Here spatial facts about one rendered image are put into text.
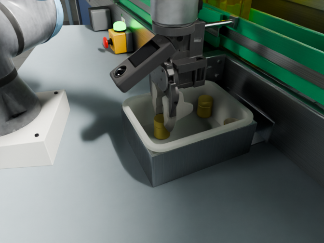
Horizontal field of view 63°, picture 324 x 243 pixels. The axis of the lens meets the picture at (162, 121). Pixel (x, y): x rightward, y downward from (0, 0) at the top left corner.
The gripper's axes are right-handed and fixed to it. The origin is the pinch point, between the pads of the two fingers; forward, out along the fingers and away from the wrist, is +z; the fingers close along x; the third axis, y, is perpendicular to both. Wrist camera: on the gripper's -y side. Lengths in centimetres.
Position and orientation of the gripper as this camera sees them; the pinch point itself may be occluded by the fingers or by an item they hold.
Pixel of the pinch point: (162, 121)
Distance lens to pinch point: 54.5
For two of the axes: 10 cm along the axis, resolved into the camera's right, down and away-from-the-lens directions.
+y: 9.0, -2.7, 3.5
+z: 0.0, 7.9, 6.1
